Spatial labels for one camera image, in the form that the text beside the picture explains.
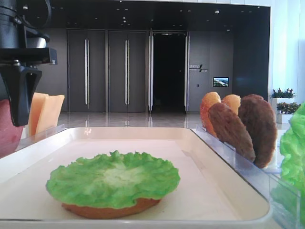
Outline wall display screen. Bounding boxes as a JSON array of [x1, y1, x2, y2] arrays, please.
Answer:
[[213, 77, 229, 87]]

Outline rear bread slice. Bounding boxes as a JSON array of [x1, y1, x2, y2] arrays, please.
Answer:
[[200, 92, 221, 137]]

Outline left dark double door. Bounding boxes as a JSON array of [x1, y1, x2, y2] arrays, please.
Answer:
[[68, 30, 105, 112]]

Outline clear left rack front strip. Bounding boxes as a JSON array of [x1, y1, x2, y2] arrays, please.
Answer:
[[15, 124, 66, 151]]

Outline upper potted flower planter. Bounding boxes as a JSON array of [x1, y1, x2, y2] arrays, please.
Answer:
[[271, 88, 295, 113]]

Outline middle dark double door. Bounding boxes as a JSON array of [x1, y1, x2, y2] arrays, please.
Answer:
[[108, 31, 146, 112]]

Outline beige plastic tray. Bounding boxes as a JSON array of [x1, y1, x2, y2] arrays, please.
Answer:
[[0, 127, 273, 229]]

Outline clear rack strip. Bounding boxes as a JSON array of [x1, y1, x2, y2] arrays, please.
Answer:
[[15, 124, 66, 151], [194, 125, 304, 229]]

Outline clear right rack front strip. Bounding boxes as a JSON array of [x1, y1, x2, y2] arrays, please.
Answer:
[[194, 125, 304, 229]]

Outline lower potted flower planter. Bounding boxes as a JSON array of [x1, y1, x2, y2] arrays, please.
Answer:
[[276, 102, 301, 124]]

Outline front brown meat patty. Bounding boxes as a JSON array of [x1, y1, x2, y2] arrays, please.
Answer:
[[238, 94, 277, 168]]

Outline dark double door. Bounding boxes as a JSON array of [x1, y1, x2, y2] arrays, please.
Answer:
[[68, 30, 105, 112], [108, 31, 146, 112]]

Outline green lettuce leaf in rack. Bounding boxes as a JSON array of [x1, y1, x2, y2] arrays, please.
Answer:
[[280, 104, 305, 221]]

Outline green lettuce leaf on bun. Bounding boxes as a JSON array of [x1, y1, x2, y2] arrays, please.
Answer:
[[46, 150, 181, 209]]

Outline white patty pusher block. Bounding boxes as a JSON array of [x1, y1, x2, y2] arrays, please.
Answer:
[[263, 142, 282, 174]]

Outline brown meat patty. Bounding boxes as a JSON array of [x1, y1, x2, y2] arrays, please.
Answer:
[[208, 103, 256, 162], [238, 94, 277, 168]]

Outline red tomato slice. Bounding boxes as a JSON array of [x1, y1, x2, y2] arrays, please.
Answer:
[[0, 100, 23, 158]]

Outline potted flower planter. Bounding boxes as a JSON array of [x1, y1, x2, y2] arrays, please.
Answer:
[[271, 88, 295, 113], [276, 102, 301, 124]]

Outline front cheese slice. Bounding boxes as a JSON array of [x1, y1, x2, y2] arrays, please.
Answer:
[[36, 95, 65, 134]]

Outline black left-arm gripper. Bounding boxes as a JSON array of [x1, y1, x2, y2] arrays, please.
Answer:
[[0, 0, 58, 126]]

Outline rear brown meat patty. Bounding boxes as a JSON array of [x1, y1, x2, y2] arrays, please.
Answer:
[[208, 103, 256, 162]]

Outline bottom bun on tray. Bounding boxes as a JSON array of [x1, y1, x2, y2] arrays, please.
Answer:
[[61, 198, 161, 219]]

